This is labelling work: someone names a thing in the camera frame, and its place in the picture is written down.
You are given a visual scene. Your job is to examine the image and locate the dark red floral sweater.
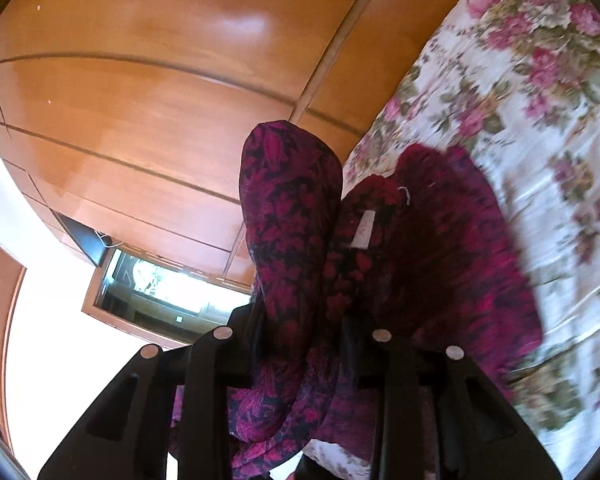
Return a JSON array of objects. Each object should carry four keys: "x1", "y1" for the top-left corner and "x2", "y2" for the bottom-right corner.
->
[{"x1": 227, "y1": 121, "x2": 542, "y2": 479}]

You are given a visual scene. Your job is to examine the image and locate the wooden wardrobe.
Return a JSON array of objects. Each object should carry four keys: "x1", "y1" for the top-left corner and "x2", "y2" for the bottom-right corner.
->
[{"x1": 0, "y1": 0, "x2": 458, "y2": 287}]

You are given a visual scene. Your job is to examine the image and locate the floral bed quilt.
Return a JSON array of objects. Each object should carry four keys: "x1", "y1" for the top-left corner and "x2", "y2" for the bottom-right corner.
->
[{"x1": 302, "y1": 0, "x2": 600, "y2": 480}]

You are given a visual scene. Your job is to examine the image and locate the window with wooden frame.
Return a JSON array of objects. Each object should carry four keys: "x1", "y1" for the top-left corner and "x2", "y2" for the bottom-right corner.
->
[{"x1": 82, "y1": 247, "x2": 250, "y2": 348}]

